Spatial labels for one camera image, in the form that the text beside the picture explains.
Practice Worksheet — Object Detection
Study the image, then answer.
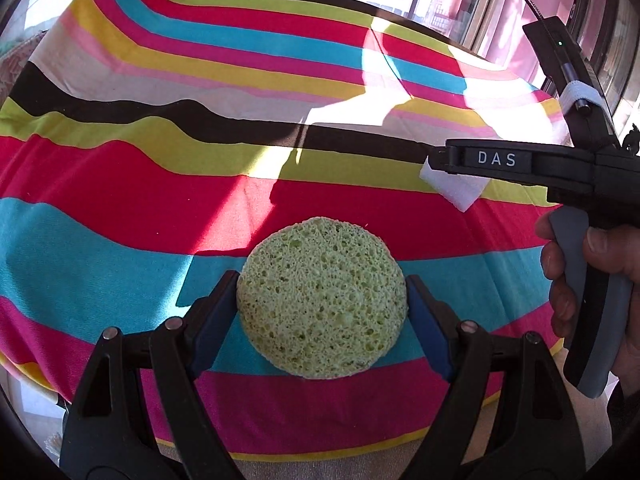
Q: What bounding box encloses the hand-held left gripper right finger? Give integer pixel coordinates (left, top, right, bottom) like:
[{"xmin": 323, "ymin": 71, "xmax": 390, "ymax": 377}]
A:
[{"xmin": 400, "ymin": 275, "xmax": 586, "ymax": 480}]

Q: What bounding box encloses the round green sponge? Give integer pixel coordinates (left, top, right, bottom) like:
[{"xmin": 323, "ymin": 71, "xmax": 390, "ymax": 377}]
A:
[{"xmin": 236, "ymin": 217, "xmax": 408, "ymax": 380}]

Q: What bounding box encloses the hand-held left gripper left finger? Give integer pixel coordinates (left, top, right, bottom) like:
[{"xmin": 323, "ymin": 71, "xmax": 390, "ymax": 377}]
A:
[{"xmin": 59, "ymin": 270, "xmax": 246, "ymax": 480}]

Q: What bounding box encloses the white foam block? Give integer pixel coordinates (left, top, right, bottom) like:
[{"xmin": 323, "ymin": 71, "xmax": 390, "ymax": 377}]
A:
[{"xmin": 419, "ymin": 162, "xmax": 488, "ymax": 212}]

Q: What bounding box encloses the person's right hand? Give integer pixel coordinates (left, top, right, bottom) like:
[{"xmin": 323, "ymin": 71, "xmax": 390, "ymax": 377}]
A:
[{"xmin": 534, "ymin": 212, "xmax": 640, "ymax": 386}]

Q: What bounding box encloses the striped colourful tablecloth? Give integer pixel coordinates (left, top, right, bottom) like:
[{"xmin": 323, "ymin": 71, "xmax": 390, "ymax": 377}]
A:
[{"xmin": 0, "ymin": 0, "xmax": 576, "ymax": 462}]

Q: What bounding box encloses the pink floral cloth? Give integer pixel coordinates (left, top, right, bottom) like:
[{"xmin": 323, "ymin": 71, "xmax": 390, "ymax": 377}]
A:
[{"xmin": 0, "ymin": 35, "xmax": 48, "ymax": 106}]

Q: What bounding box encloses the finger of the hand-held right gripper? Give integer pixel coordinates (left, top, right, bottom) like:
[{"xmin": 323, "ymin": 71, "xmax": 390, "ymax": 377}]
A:
[{"xmin": 426, "ymin": 139, "xmax": 597, "ymax": 193}]

